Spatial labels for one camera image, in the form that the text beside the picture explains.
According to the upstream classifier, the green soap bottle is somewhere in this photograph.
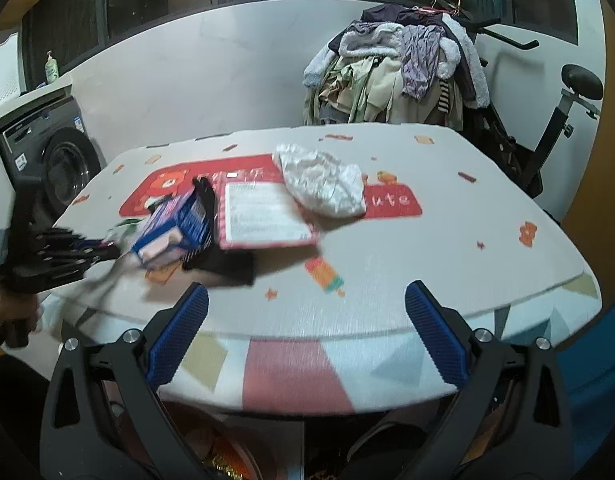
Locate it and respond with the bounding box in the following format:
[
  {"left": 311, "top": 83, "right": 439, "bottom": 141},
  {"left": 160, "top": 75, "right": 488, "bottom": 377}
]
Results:
[{"left": 45, "top": 50, "right": 60, "bottom": 84}]

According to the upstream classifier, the grey washing machine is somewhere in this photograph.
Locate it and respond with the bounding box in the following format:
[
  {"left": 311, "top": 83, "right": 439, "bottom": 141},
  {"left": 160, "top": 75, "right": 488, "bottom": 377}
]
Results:
[{"left": 0, "top": 89, "right": 104, "bottom": 226}]

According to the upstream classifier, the pink bordered booklet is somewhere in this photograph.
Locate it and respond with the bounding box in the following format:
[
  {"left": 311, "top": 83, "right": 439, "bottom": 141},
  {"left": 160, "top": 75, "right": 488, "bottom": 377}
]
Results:
[{"left": 217, "top": 181, "right": 318, "bottom": 249}]

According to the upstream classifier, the brown trash bin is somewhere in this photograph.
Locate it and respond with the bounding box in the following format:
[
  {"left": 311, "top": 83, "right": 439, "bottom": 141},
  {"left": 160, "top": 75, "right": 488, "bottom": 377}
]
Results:
[{"left": 164, "top": 402, "right": 305, "bottom": 479}]

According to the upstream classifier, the patterned play mat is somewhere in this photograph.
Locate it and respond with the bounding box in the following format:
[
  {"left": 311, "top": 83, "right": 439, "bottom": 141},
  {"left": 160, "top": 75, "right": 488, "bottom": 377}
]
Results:
[{"left": 60, "top": 124, "right": 602, "bottom": 414}]

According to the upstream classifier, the black exercise bike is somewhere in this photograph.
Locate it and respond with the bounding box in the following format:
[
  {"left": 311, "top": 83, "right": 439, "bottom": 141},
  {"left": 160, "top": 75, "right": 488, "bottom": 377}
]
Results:
[{"left": 475, "top": 0, "right": 606, "bottom": 210}]

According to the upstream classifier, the white air purifier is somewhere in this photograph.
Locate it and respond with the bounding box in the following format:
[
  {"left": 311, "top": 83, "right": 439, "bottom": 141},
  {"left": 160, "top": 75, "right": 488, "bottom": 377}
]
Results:
[{"left": 0, "top": 30, "right": 21, "bottom": 106}]

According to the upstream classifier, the black cloth piece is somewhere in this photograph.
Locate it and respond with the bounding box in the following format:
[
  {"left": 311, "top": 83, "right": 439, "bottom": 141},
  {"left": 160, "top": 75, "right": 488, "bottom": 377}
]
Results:
[{"left": 181, "top": 177, "right": 255, "bottom": 286}]

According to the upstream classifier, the person left hand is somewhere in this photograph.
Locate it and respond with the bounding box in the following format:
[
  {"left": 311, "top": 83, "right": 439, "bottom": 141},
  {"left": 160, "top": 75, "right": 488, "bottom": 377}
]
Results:
[{"left": 0, "top": 289, "right": 42, "bottom": 333}]

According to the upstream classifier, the blue white tissue box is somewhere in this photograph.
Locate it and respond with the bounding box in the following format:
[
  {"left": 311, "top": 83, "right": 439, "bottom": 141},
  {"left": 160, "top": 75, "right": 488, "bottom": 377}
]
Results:
[{"left": 132, "top": 190, "right": 212, "bottom": 270}]

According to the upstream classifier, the pile of clothes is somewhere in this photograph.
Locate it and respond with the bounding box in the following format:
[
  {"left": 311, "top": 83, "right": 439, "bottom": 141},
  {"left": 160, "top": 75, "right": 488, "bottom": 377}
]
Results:
[{"left": 303, "top": 3, "right": 491, "bottom": 131}]

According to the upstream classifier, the white plastic bag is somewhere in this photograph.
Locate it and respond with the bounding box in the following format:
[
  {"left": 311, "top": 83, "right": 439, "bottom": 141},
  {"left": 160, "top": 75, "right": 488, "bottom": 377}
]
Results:
[{"left": 272, "top": 144, "right": 367, "bottom": 219}]

